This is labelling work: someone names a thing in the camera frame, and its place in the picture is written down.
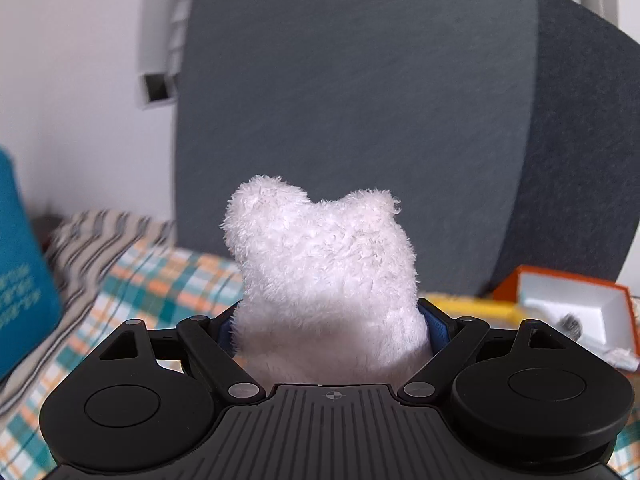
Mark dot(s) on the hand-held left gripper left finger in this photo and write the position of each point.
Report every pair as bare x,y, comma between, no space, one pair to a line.
226,332

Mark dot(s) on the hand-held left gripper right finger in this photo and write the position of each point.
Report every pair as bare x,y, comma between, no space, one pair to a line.
439,330

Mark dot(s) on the white plush toy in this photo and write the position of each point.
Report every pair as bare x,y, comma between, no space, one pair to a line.
325,270

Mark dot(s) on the plaid bed blanket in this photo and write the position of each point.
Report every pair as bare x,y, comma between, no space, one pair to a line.
150,285

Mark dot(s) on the orange cardboard box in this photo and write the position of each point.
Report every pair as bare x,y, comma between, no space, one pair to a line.
575,300

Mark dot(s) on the striped pillow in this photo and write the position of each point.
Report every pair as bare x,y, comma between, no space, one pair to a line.
95,245

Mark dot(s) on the teal cushion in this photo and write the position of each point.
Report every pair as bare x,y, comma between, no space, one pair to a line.
22,280

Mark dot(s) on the dark grey headboard panel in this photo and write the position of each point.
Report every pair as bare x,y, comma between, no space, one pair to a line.
570,135

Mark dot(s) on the light grey headboard panel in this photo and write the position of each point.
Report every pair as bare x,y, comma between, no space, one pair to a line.
350,85

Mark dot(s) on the white window shutter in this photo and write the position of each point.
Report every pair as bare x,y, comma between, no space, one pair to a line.
162,35

